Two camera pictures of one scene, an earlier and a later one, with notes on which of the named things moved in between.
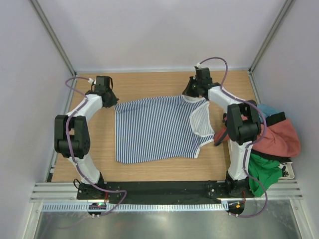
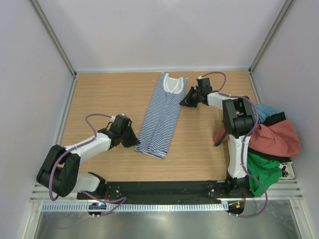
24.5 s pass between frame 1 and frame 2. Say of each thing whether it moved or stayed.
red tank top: stayed
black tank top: stayed
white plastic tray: stayed
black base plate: stayed
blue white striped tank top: moved
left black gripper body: moved
